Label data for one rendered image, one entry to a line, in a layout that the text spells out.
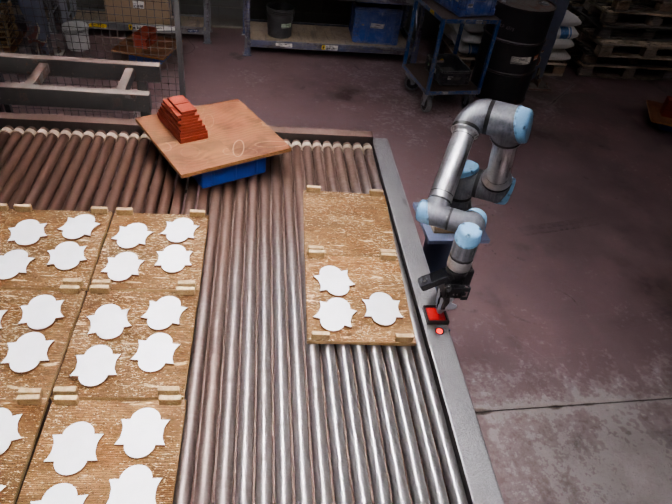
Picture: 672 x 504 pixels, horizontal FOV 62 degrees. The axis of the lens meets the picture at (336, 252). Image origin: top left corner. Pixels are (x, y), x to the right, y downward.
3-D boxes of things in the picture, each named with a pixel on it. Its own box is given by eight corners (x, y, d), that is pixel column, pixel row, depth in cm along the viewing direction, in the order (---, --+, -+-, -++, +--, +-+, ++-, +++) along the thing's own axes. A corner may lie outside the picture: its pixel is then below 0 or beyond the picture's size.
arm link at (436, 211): (461, 85, 189) (413, 213, 177) (494, 92, 186) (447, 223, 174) (460, 104, 200) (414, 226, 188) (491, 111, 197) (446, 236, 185)
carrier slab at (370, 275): (397, 261, 212) (398, 258, 211) (415, 346, 181) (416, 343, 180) (304, 257, 208) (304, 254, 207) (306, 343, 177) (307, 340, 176)
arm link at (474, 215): (457, 200, 182) (448, 218, 174) (491, 210, 179) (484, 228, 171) (452, 219, 187) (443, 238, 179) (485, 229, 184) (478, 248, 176)
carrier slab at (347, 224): (384, 197, 243) (384, 194, 242) (397, 261, 212) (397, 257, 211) (303, 192, 239) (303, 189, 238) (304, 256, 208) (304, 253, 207)
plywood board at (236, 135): (237, 101, 273) (237, 98, 272) (291, 151, 244) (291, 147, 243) (135, 121, 248) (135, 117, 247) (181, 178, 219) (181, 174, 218)
